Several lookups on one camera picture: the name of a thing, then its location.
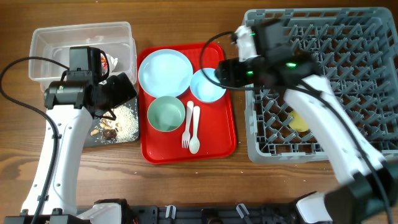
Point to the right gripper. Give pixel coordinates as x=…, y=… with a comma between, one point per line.
x=234, y=64

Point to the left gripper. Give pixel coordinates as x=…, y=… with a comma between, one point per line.
x=124, y=91

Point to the light blue bowl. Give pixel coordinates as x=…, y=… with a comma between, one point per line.
x=204, y=90

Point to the rice and food scraps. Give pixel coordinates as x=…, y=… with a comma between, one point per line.
x=121, y=123

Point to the green bowl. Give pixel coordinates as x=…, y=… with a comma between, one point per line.
x=166, y=114

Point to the white plastic fork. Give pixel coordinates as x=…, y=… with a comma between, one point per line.
x=186, y=133

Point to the yellow cup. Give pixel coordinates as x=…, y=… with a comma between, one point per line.
x=297, y=123

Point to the white plastic spoon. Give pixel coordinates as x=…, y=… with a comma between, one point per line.
x=194, y=143

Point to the red snack wrapper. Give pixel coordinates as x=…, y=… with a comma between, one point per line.
x=104, y=64

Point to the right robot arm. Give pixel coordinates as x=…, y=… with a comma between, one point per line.
x=368, y=182

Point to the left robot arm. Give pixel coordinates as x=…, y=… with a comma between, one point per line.
x=82, y=94

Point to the grey dishwasher rack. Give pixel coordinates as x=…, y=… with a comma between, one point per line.
x=357, y=51

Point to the black plastic tray bin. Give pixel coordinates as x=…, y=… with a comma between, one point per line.
x=124, y=137

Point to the light blue plate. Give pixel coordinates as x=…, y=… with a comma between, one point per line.
x=165, y=72

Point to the red plastic tray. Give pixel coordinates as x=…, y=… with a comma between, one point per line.
x=216, y=129

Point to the clear plastic bin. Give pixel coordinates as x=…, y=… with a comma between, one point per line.
x=114, y=38

